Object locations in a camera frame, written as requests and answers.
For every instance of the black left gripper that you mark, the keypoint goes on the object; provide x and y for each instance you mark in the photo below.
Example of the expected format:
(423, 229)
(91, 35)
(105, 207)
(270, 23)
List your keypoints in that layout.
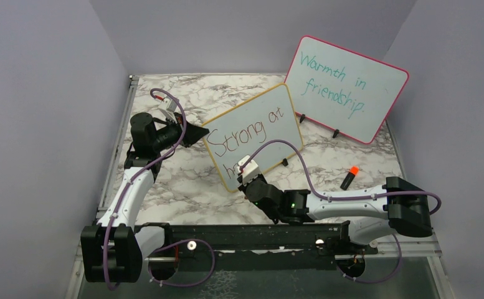
(192, 134)

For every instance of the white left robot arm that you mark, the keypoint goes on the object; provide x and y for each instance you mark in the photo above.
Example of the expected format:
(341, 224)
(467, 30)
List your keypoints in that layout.
(113, 249)

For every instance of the aluminium table frame rail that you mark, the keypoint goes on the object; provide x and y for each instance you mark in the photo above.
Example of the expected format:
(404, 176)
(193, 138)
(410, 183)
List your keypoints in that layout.
(78, 271)

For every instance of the black orange highlighter marker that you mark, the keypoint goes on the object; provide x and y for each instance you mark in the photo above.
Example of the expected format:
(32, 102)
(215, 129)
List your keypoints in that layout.
(349, 177)

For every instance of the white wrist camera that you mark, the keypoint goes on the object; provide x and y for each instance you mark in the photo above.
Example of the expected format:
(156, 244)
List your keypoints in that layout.
(247, 170)
(167, 107)

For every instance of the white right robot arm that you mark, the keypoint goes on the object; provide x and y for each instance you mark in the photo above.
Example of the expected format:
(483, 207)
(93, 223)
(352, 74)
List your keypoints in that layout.
(395, 207)

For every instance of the yellow framed whiteboard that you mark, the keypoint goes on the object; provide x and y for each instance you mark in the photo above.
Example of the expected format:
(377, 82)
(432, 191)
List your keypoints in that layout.
(240, 131)

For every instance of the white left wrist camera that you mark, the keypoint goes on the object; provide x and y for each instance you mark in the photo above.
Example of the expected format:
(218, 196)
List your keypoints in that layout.
(167, 107)

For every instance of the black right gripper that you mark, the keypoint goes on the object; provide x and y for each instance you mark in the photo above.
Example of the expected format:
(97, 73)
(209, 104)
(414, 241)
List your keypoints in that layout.
(244, 187)

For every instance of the pink framed whiteboard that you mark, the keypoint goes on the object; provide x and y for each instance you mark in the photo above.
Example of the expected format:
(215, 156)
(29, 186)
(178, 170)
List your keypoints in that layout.
(343, 90)

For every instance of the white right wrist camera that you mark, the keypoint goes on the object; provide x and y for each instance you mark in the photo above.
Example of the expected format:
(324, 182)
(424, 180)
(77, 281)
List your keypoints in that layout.
(247, 170)

